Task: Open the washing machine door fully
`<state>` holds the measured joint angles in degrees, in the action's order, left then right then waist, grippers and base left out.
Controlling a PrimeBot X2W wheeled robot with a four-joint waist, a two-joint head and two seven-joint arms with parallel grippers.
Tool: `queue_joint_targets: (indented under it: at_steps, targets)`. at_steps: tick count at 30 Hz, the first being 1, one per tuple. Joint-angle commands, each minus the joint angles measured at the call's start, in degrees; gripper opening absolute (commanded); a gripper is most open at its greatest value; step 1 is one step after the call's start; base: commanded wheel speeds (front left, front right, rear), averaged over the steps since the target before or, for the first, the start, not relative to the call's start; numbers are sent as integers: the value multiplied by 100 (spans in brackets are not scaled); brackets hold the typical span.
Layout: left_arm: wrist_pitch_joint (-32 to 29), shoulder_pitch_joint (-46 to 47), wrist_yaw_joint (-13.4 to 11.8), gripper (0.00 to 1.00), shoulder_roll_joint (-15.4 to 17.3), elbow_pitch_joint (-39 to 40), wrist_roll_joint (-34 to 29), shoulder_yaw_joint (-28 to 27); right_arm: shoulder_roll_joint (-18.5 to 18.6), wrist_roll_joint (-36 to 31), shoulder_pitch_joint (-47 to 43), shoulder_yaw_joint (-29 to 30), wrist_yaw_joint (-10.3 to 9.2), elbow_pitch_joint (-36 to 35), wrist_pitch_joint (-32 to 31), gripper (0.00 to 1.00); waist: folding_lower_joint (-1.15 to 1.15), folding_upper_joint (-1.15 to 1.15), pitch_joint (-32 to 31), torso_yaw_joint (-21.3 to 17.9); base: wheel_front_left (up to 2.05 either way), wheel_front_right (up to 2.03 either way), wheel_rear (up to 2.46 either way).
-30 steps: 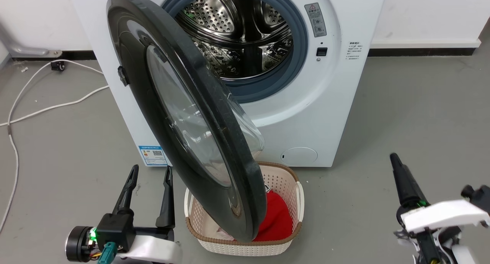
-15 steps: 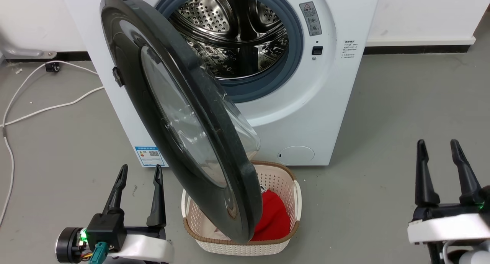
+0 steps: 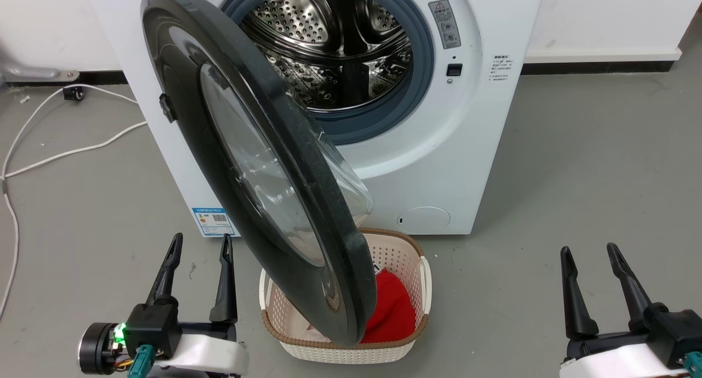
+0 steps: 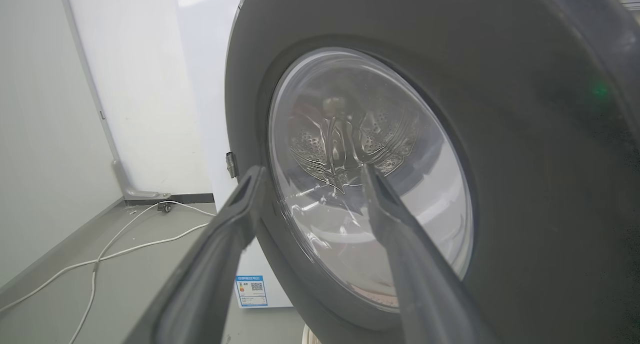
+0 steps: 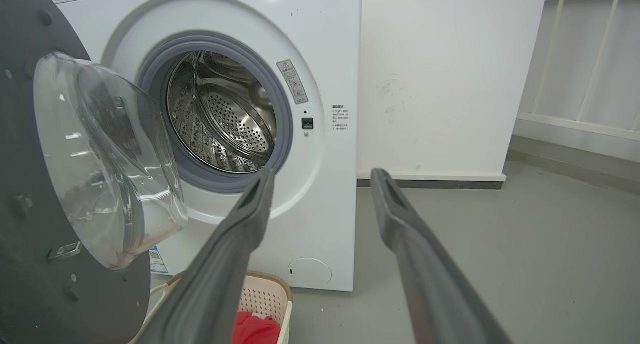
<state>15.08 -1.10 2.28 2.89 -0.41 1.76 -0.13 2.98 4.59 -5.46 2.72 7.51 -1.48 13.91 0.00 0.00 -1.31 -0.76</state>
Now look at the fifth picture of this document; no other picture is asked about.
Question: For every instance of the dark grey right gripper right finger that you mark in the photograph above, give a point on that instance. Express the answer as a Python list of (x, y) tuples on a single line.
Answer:
[(430, 279)]

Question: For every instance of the red garment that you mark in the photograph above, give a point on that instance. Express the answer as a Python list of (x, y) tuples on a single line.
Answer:
[(255, 329)]

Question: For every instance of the grey washing machine door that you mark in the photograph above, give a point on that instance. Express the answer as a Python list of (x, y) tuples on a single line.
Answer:
[(55, 184)]

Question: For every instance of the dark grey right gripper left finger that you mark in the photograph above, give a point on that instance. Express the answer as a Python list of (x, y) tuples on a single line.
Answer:
[(220, 279)]

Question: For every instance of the white window railing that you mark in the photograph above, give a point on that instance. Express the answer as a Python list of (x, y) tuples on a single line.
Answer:
[(585, 59)]

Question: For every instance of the white front-load washing machine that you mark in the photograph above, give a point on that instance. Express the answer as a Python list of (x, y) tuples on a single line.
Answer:
[(315, 84)]

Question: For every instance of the beige plastic laundry basket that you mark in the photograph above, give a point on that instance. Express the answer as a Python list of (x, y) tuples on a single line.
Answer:
[(265, 296)]

